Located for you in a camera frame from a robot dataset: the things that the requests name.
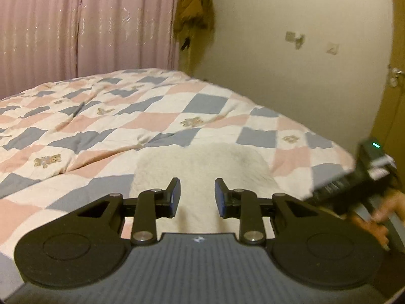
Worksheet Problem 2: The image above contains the white fleece jacket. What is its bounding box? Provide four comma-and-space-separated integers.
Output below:
129, 143, 280, 234

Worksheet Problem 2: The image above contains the person's right hand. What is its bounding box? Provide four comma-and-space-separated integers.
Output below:
349, 188, 405, 248

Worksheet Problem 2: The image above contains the wooden door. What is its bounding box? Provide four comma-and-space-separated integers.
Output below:
371, 0, 404, 173

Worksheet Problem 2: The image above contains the checkered pink grey quilt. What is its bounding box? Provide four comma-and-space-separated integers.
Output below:
1, 69, 354, 298

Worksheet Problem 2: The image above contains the brown hanging jacket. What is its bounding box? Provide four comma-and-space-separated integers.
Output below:
173, 0, 215, 51

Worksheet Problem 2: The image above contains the pink curtain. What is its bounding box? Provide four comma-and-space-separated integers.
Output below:
1, 0, 178, 97

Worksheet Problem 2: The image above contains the metal door handle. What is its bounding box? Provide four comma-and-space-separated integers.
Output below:
389, 65, 405, 88

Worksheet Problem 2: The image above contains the white wall switch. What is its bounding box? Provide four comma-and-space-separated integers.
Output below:
326, 42, 339, 56

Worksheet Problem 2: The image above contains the white wall socket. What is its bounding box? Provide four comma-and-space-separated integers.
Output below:
285, 32, 306, 49

